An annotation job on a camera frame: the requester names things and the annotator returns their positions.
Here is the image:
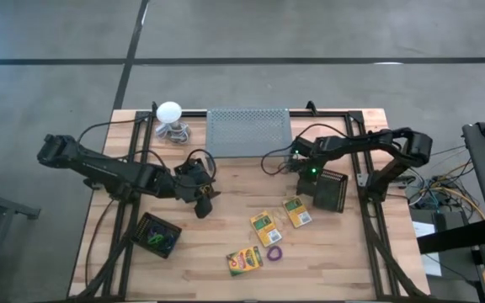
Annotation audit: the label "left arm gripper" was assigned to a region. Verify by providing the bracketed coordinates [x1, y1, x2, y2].
[173, 158, 221, 220]

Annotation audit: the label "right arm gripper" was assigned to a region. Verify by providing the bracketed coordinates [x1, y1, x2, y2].
[288, 135, 328, 198]

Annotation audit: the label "blue coil wrist keychain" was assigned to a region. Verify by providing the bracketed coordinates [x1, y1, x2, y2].
[160, 235, 177, 253]

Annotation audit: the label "yellow Crayola crayon box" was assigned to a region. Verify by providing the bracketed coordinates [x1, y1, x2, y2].
[225, 245, 264, 278]
[282, 195, 313, 229]
[249, 210, 284, 248]

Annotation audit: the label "black slotted plastic basket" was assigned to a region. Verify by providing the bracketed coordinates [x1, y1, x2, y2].
[173, 158, 218, 203]
[312, 167, 349, 214]
[131, 211, 183, 259]

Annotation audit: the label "grey perforated metal shelf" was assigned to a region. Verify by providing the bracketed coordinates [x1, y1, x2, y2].
[205, 108, 296, 172]

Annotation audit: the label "white dome lamp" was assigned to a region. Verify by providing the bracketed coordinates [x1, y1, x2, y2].
[156, 101, 183, 125]

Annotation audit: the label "white paper sheet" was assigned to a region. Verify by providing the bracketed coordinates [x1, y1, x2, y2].
[410, 221, 444, 278]

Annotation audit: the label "black crossbar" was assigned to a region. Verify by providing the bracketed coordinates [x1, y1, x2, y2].
[414, 218, 485, 256]

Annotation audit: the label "black metal stand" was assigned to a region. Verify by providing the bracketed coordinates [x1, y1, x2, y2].
[0, 184, 41, 295]

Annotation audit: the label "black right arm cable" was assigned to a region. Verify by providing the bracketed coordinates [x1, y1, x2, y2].
[260, 123, 353, 176]

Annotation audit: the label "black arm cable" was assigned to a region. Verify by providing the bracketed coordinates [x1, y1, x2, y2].
[260, 123, 353, 176]
[76, 119, 218, 189]

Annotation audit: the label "black table frame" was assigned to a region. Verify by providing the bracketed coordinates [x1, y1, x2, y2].
[73, 100, 429, 300]

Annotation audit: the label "coiled grey lamp cable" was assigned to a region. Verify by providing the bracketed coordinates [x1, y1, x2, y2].
[154, 120, 192, 146]

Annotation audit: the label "thin dark table cable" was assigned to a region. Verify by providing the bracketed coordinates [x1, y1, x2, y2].
[84, 197, 117, 287]

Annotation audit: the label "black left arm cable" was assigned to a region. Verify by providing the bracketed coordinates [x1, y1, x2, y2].
[76, 119, 218, 189]

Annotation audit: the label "tangled floor cables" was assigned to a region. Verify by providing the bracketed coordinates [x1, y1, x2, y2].
[406, 172, 485, 220]

